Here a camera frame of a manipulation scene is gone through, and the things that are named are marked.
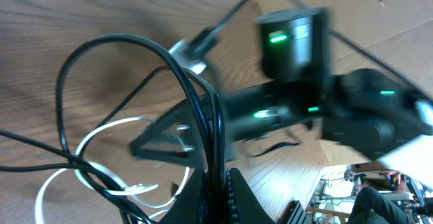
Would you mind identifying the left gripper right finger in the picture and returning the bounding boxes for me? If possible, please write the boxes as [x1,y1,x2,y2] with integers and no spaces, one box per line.
[226,168,275,224]

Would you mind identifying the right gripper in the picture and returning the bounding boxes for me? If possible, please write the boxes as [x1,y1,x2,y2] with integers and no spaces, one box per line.
[221,81,321,141]

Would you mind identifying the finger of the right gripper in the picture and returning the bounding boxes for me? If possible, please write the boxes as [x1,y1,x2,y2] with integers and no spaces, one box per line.
[129,99,205,169]

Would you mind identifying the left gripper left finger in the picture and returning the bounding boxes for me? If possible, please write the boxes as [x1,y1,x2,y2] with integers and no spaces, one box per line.
[158,169,205,224]

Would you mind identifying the black USB cable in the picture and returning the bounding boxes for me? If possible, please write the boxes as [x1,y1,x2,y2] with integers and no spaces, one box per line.
[0,33,300,224]

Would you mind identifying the white USB cable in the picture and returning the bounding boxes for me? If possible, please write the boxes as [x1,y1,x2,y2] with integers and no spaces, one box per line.
[33,116,191,224]

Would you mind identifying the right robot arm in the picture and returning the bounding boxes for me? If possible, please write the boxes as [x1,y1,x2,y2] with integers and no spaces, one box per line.
[200,8,432,186]

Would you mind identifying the person in dark clothes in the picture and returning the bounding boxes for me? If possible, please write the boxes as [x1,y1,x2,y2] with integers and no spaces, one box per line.
[346,187,414,224]

